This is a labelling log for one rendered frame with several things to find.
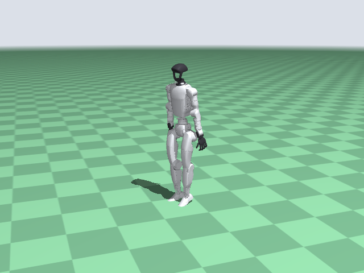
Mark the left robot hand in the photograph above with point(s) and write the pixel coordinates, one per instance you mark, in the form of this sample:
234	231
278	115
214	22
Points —
201	142

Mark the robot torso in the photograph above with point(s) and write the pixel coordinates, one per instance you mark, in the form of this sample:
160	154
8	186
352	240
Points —
181	107

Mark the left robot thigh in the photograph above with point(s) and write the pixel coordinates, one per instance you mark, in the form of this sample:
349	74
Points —
186	147

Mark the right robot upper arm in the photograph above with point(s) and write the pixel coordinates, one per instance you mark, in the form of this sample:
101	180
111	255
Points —
168	105

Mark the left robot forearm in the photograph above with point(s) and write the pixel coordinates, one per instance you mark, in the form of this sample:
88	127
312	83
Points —
197	122

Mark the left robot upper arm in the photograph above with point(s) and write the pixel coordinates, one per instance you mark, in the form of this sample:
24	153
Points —
192	94

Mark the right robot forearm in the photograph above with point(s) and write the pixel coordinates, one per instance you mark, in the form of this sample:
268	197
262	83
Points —
170	117

